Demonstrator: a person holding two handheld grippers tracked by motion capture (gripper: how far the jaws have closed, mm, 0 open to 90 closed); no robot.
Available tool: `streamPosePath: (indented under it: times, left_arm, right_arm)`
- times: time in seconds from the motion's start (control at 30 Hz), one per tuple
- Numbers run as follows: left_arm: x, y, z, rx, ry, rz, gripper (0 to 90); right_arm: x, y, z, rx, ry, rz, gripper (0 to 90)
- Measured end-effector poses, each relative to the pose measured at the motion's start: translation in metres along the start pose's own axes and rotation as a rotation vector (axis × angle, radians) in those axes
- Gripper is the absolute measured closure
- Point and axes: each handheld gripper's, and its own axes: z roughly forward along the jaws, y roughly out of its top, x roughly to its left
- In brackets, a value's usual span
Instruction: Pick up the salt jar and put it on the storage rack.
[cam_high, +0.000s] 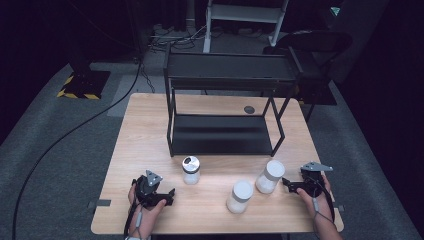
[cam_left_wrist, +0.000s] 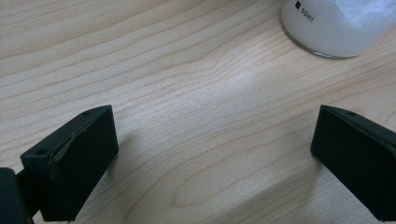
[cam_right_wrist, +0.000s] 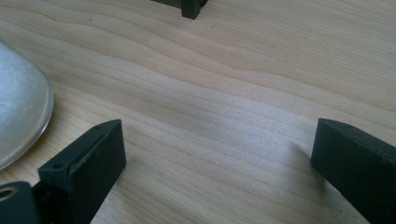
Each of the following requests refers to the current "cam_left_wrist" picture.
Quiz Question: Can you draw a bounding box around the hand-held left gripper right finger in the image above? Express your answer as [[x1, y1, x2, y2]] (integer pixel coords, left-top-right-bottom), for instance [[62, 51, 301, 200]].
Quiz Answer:
[[310, 105, 396, 223]]

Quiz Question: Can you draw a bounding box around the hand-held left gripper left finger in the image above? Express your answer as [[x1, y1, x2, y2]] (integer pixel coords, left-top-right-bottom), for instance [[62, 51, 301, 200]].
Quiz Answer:
[[20, 105, 120, 223]]

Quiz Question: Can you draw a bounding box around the white measuring beaker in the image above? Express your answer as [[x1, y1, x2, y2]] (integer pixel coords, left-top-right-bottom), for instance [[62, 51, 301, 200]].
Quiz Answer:
[[278, 0, 396, 61]]

